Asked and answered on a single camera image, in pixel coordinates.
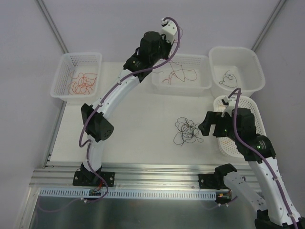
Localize multicolour cable bundle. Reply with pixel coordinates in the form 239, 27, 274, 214
173, 116, 204, 147

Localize red white-banded cable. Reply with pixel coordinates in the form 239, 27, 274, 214
162, 68, 199, 84

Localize black cable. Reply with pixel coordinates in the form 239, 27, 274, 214
219, 69, 238, 90

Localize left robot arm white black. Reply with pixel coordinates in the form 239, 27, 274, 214
72, 31, 174, 186

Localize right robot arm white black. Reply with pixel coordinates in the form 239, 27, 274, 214
199, 108, 305, 229

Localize white round-hole basket right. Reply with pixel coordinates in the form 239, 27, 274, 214
213, 95, 266, 158

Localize white perforated basket middle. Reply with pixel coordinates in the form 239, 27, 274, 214
151, 54, 212, 96

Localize white perforated basket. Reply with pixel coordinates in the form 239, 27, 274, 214
151, 54, 212, 96
50, 52, 102, 104

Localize white solid plastic tub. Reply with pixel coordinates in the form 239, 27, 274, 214
208, 46, 265, 98

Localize white perforated basket left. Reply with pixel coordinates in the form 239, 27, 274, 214
50, 52, 102, 104

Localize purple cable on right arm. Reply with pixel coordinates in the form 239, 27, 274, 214
204, 87, 301, 229

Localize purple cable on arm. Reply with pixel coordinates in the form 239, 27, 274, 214
79, 16, 182, 204
204, 87, 301, 229

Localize left aluminium frame post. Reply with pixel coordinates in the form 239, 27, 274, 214
35, 0, 69, 54

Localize aluminium frame post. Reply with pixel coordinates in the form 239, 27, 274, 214
251, 0, 288, 52
35, 0, 69, 54

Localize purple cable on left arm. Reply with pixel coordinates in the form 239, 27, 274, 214
79, 16, 182, 204

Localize right aluminium frame post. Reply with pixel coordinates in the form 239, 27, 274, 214
251, 0, 288, 52

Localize aluminium mounting rail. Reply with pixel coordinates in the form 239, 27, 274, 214
30, 163, 285, 191

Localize white slotted cable duct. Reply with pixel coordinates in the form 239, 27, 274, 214
40, 188, 216, 201

